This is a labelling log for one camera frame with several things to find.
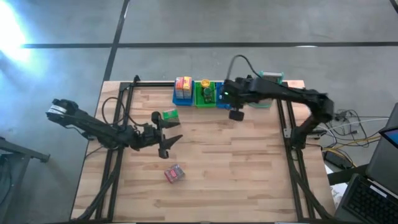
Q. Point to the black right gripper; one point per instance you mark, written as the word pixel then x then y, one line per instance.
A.
pixel 236 91

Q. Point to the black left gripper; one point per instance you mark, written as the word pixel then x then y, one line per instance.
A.
pixel 146 137

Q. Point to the bright green food packet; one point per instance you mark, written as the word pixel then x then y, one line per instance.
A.
pixel 171 115

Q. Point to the green-lidded spice jar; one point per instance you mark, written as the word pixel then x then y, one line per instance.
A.
pixel 207 95

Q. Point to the red patterned box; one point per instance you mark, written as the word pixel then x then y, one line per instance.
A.
pixel 174 173

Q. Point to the yellow food box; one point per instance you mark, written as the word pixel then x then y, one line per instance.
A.
pixel 187 86

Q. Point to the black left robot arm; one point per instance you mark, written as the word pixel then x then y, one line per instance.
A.
pixel 93 127

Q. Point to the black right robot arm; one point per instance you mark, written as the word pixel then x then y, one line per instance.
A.
pixel 295 93

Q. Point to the blue plastic basket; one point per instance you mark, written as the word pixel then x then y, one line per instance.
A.
pixel 178 102
pixel 219 101

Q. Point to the green plastic basket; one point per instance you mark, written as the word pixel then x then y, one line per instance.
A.
pixel 199 102

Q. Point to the small grey device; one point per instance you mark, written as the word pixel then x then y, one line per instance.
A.
pixel 318 132

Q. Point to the black power brick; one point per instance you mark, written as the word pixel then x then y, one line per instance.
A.
pixel 335 158

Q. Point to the white paper sheet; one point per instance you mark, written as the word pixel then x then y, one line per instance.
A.
pixel 338 194

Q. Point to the grey laptop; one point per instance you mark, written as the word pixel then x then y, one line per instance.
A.
pixel 384 161

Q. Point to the black laptop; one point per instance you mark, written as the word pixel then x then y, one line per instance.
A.
pixel 370 202

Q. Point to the black aluminium table frame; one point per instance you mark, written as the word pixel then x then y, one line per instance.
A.
pixel 149 84

